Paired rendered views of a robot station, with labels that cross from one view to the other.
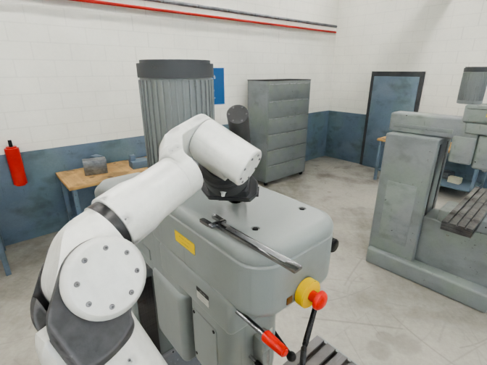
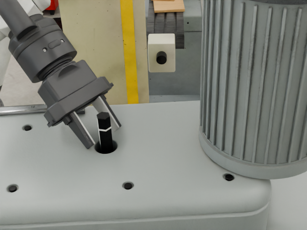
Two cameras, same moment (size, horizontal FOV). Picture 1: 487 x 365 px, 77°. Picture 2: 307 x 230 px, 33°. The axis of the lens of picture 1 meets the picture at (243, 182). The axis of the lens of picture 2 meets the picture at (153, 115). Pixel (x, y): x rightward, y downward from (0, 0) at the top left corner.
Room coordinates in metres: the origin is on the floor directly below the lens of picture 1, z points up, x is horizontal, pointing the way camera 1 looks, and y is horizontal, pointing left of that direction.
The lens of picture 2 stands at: (1.15, -0.43, 2.42)
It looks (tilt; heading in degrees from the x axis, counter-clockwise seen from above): 37 degrees down; 129
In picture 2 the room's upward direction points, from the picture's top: 2 degrees counter-clockwise
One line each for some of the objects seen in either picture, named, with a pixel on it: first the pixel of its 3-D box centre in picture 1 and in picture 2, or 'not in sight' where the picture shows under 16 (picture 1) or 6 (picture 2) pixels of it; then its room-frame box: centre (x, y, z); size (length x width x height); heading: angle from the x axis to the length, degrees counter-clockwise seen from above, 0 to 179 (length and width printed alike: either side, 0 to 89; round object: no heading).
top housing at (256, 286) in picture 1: (232, 227); (119, 181); (0.70, 0.03, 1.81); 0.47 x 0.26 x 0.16; 40
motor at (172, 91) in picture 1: (179, 121); (271, 51); (0.88, 0.18, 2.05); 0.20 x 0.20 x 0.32
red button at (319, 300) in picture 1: (317, 298); not in sight; (0.49, -0.15, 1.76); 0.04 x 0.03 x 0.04; 130
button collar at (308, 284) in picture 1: (307, 292); not in sight; (0.51, -0.13, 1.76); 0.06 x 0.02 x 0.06; 130
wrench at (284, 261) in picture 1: (246, 239); (16, 109); (0.49, 0.00, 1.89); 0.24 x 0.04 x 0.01; 42
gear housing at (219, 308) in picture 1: (227, 265); not in sight; (0.72, 0.05, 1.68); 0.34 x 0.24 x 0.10; 40
